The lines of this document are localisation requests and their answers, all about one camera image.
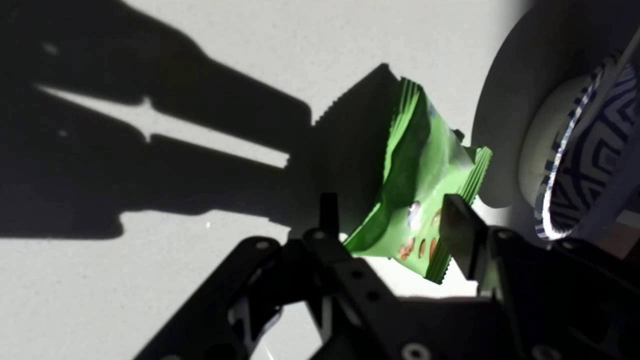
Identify small blue patterned bowl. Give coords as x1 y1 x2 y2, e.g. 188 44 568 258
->
516 41 640 245

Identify green sachet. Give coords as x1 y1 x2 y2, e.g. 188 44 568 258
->
341 75 497 285

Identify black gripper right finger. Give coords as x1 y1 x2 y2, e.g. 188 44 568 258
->
443 194 640 360

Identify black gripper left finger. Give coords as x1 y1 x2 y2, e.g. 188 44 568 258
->
136 190 402 360

